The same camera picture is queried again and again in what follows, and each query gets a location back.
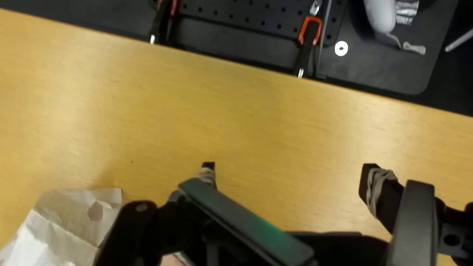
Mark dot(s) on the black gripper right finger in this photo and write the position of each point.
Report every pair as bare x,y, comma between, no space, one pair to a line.
414,222

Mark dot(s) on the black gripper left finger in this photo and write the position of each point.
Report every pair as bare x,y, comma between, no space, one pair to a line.
237,216

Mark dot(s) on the white plastic carrier bag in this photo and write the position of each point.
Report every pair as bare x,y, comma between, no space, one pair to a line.
54,231

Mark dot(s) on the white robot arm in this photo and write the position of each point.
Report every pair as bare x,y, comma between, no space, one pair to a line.
382,12

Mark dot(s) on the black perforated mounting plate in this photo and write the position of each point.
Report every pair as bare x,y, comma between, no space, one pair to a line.
375,59

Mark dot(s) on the silver metal rod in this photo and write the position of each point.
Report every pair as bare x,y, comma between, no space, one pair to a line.
459,40

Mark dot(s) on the white round disc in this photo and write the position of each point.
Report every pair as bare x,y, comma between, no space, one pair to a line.
341,48

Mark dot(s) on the orange black bar clamp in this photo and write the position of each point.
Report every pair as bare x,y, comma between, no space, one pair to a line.
309,34
163,20

